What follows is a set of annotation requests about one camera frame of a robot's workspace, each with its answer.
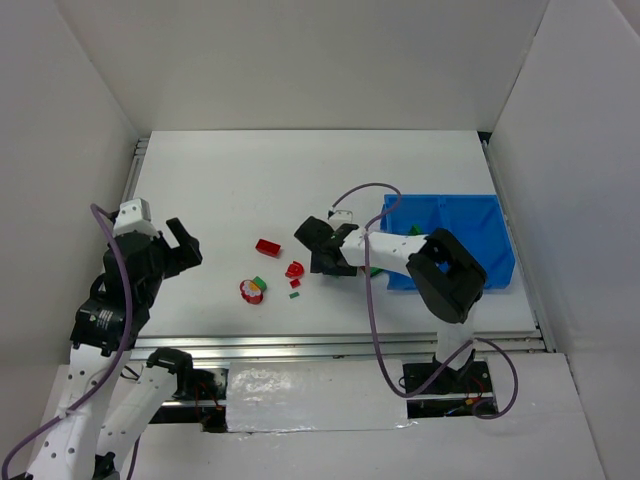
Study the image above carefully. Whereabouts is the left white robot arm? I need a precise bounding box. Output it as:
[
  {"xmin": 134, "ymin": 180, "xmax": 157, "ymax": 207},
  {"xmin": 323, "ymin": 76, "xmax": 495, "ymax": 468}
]
[{"xmin": 22, "ymin": 216, "xmax": 202, "ymax": 479}]

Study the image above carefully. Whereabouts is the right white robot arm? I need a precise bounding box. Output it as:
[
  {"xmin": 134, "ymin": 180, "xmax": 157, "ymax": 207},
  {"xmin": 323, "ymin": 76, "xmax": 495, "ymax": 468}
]
[{"xmin": 294, "ymin": 216, "xmax": 487, "ymax": 399}]

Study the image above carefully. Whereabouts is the red arch lego piece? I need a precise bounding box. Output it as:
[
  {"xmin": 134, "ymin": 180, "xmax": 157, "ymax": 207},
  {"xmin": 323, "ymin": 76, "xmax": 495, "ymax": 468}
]
[{"xmin": 285, "ymin": 261, "xmax": 305, "ymax": 279}]

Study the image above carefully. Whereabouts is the green red layered lego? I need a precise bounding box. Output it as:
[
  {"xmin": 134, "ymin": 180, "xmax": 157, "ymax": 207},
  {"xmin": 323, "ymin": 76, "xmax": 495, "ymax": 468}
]
[{"xmin": 360, "ymin": 266, "xmax": 385, "ymax": 278}]

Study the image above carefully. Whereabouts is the red rectangular lego brick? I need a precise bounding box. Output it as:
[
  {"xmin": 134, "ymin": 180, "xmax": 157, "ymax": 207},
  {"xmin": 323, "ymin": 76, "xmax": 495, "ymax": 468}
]
[{"xmin": 255, "ymin": 239, "xmax": 282, "ymax": 258}]

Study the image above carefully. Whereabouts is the green small lego brick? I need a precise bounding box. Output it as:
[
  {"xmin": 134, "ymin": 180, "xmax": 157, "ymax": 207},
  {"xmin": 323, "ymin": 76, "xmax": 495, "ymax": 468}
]
[{"xmin": 252, "ymin": 276, "xmax": 267, "ymax": 292}]

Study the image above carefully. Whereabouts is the red flower lego piece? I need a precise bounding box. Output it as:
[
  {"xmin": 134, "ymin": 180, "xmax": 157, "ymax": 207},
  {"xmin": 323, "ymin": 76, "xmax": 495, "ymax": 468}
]
[{"xmin": 239, "ymin": 279, "xmax": 263, "ymax": 305}]

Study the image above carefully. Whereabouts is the green lego in bin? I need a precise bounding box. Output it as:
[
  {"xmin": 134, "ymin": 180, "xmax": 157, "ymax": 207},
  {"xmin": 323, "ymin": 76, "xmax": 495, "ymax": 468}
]
[{"xmin": 409, "ymin": 225, "xmax": 423, "ymax": 236}]

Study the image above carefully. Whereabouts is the silver tape cover plate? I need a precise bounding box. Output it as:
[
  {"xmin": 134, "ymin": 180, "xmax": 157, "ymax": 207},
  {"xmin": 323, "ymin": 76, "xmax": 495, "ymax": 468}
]
[{"xmin": 226, "ymin": 360, "xmax": 410, "ymax": 433}]

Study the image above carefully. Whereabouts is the blue plastic divided bin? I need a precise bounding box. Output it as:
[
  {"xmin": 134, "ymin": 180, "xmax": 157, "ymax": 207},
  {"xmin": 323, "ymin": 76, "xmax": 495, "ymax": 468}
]
[{"xmin": 380, "ymin": 194, "xmax": 515, "ymax": 290}]

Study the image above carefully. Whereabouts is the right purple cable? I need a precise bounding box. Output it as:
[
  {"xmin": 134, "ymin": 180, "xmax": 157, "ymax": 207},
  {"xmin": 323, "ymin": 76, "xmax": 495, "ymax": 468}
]
[{"xmin": 331, "ymin": 182, "xmax": 519, "ymax": 420}]

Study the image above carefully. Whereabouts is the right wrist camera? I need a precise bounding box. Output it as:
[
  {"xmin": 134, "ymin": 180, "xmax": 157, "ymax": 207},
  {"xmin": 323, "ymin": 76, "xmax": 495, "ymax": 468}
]
[{"xmin": 327, "ymin": 209, "xmax": 353, "ymax": 229}]

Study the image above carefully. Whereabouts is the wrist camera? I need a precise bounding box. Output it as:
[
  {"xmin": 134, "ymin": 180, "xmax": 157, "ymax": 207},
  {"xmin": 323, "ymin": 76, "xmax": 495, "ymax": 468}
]
[
  {"xmin": 113, "ymin": 198, "xmax": 157, "ymax": 237},
  {"xmin": 327, "ymin": 209, "xmax": 353, "ymax": 229}
]

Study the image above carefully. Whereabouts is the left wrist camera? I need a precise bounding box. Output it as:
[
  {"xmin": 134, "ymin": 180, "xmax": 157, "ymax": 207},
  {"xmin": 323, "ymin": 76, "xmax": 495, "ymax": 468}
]
[{"xmin": 113, "ymin": 198, "xmax": 157, "ymax": 237}]

